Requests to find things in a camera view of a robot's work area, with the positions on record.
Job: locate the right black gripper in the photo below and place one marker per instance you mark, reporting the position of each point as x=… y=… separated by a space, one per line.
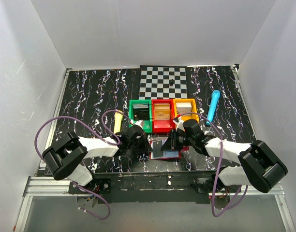
x=168 y=145

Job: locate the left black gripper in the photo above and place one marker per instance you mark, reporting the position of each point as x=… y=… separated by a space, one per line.
x=146 y=147

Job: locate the black credit card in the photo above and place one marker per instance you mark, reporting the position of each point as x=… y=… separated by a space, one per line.
x=157 y=152

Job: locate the red leather card holder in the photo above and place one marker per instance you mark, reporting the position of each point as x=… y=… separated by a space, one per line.
x=168 y=155

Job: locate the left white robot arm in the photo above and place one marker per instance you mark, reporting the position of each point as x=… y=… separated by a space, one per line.
x=64 y=156

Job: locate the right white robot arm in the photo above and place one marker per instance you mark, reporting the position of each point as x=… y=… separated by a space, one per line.
x=257 y=165

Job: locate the white cards in yellow bin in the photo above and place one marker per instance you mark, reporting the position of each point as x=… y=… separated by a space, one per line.
x=183 y=108

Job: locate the dark cards in green bin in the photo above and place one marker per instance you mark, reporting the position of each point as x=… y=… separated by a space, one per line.
x=141 y=111

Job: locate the red plastic bin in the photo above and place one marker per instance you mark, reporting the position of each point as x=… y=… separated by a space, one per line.
x=162 y=126

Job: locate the green plastic bin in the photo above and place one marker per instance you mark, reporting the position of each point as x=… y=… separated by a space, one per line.
x=148 y=123

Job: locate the yellow plastic bin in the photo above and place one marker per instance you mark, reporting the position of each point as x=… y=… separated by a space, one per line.
x=193 y=112

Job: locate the cream toy microphone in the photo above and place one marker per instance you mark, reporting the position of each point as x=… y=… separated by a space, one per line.
x=118 y=120

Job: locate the checkered chessboard mat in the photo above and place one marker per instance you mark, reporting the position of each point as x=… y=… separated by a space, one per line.
x=154 y=82

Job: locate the blue toy microphone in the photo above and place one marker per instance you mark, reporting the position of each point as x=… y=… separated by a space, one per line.
x=213 y=104

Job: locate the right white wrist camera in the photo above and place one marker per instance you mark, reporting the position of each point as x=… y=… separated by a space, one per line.
x=178 y=121

